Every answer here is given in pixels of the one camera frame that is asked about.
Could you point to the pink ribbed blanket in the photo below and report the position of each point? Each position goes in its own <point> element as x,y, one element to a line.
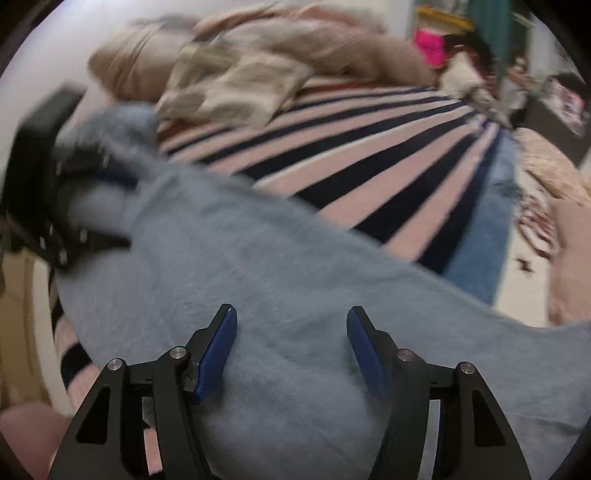
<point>572,263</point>

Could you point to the light blue pants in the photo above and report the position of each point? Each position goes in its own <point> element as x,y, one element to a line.
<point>277,277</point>

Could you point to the dark clothes pile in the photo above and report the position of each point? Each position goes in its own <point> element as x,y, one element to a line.
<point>475,48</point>

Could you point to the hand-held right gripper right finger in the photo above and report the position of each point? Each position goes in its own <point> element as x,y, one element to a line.
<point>364,355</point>

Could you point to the striped printed blanket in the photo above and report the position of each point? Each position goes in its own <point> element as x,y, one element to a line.
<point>369,152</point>

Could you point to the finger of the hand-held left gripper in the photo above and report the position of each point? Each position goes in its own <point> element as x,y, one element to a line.
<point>92,242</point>
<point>111,177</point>

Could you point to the teal curtain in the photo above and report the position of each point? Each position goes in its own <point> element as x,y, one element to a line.
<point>494,23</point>

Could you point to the white red padded jacket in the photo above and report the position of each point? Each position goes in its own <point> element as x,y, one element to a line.
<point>459,74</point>

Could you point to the person's pajama clothed body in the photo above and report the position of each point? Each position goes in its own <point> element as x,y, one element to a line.
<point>27,438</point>

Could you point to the pink shopping bag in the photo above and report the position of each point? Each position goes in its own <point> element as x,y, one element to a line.
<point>429,46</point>

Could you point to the grey patterned folded cloth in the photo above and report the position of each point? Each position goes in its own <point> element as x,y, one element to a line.
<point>240,87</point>

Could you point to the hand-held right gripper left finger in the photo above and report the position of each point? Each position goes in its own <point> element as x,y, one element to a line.
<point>214,355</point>

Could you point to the beige wooden furniture panel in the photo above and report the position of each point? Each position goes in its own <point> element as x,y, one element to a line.
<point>23,323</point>

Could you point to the yellow shelf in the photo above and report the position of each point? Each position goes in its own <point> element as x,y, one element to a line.
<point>443,13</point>

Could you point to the beige pink striped duvet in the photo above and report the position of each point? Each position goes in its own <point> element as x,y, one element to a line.
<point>360,50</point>

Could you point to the black cabinet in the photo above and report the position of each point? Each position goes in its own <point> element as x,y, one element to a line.
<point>549,120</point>

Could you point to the floral pillow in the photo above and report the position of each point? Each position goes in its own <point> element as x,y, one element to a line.
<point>549,161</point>

